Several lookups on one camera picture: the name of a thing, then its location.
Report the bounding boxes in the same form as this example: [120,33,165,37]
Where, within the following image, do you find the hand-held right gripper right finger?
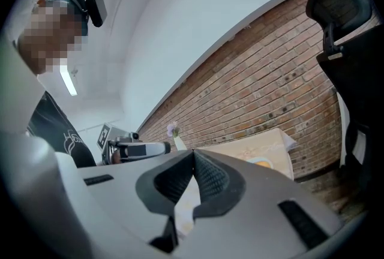
[176,149,345,259]

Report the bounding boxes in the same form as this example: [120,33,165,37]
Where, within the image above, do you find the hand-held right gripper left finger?
[56,149,195,259]

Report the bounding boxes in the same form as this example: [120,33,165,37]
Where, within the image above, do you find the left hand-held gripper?
[95,122,172,164]

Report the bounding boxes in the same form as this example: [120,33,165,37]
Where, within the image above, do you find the white plate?
[245,156,275,170]

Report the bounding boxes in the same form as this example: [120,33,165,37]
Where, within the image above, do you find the white vase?
[173,135,187,151]

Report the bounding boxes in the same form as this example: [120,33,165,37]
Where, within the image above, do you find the purple flowers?
[166,121,182,138]

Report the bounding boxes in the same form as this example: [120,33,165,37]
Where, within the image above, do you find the table with beige floral tablecloth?
[175,128,298,238]

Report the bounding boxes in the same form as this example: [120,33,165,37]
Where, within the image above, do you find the person's black printed shirt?
[28,91,97,169]

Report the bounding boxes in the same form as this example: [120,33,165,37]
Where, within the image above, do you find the long ceiling light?
[59,58,79,97]

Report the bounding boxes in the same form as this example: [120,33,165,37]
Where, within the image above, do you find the person's head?
[17,0,91,76]

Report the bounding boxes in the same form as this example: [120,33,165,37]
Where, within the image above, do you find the black office chair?
[305,0,384,194]

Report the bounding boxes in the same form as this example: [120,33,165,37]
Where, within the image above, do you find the black head camera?
[85,0,109,28]

